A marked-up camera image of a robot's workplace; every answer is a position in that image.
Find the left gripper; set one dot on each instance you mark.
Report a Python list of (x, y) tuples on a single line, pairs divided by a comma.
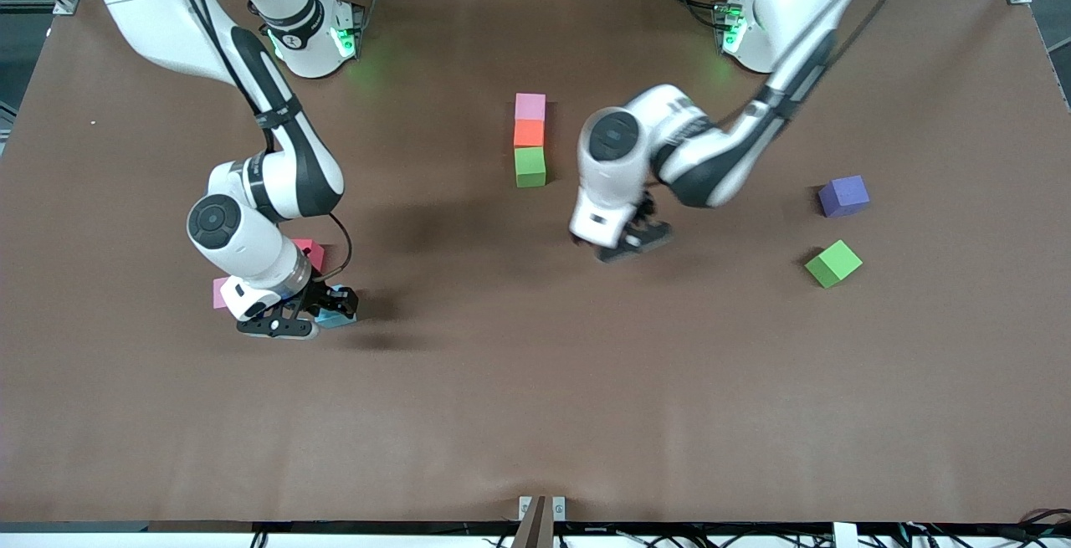
[(645, 215)]

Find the orange foam block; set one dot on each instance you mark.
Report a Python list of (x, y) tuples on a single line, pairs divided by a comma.
[(529, 134)]

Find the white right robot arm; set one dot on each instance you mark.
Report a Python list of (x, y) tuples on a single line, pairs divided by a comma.
[(216, 222)]

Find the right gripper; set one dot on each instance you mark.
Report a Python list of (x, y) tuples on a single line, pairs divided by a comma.
[(320, 294)]

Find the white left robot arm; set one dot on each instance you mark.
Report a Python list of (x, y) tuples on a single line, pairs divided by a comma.
[(615, 136)]

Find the purple foam block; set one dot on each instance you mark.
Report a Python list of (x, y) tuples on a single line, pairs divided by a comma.
[(845, 196)]

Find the red foam block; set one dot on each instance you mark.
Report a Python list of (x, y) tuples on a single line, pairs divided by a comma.
[(311, 251)]

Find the green foam block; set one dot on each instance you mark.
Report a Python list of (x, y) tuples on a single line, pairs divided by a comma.
[(530, 167), (833, 263)]

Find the grey metal table bracket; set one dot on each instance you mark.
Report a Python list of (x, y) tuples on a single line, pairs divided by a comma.
[(559, 508), (525, 508)]

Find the small white box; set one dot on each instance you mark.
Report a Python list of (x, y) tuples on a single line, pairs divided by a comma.
[(845, 536)]

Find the brown wooden strip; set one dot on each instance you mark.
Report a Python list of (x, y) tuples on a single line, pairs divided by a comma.
[(535, 531)]

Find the light blue foam block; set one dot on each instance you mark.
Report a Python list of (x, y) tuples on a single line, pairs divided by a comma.
[(339, 320)]

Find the light pink foam block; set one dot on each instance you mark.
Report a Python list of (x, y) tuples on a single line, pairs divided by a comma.
[(530, 106), (221, 293)]

